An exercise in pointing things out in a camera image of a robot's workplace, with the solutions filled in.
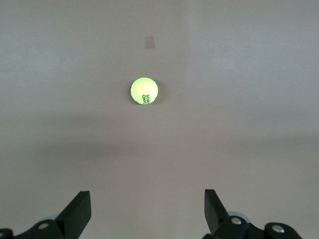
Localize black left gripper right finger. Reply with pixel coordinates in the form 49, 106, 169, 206
203, 189, 304, 239

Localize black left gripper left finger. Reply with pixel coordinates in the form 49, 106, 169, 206
0, 190, 92, 239

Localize yellow-green tennis ball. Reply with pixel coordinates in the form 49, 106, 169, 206
130, 77, 159, 106

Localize small brown tape patch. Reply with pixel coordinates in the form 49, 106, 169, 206
144, 36, 156, 49

